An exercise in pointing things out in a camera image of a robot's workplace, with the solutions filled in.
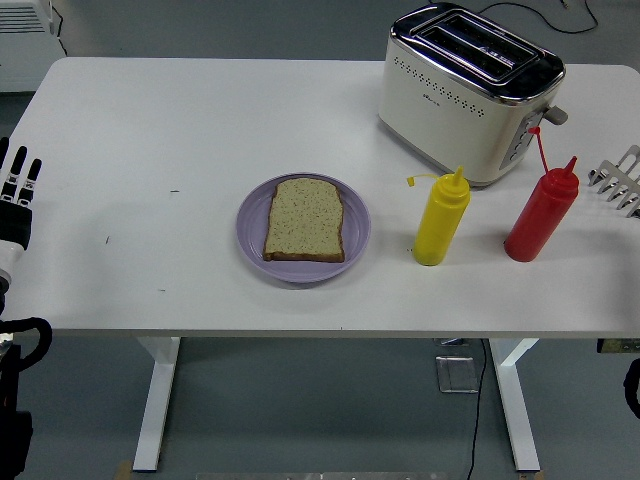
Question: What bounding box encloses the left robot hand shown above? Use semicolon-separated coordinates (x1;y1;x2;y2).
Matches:
0;137;44;275

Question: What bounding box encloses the red squeeze bottle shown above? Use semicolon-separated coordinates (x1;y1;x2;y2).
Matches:
503;126;581;263

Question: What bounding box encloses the slice of bread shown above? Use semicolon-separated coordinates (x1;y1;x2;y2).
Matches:
263;177;347;264

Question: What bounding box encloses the white ribbed appliance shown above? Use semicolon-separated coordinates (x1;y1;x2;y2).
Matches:
0;0;69;95

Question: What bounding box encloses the white table leg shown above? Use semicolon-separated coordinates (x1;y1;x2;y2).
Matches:
488;337;542;473
131;336;182;473

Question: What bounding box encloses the purple round plate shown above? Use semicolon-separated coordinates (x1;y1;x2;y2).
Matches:
235;172;372;285

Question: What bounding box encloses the yellow squeeze bottle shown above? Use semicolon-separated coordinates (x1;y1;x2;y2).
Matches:
405;166;472;267

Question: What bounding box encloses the cream and chrome toaster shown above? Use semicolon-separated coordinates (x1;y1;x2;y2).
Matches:
377;2;570;190

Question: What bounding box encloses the metal floor socket plate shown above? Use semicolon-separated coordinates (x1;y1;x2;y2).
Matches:
434;354;481;395

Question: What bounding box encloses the metal toast rack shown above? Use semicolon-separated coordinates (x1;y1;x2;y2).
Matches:
587;144;640;219

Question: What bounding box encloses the table height control panel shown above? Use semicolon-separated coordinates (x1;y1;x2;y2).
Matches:
596;338;640;355

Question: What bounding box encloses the black appliance cable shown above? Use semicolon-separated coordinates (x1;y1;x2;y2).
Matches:
48;0;69;57

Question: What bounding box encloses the black cable under table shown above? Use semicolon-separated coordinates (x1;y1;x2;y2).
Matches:
464;338;489;480

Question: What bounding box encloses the black floor cable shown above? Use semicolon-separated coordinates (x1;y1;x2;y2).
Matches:
474;0;599;35

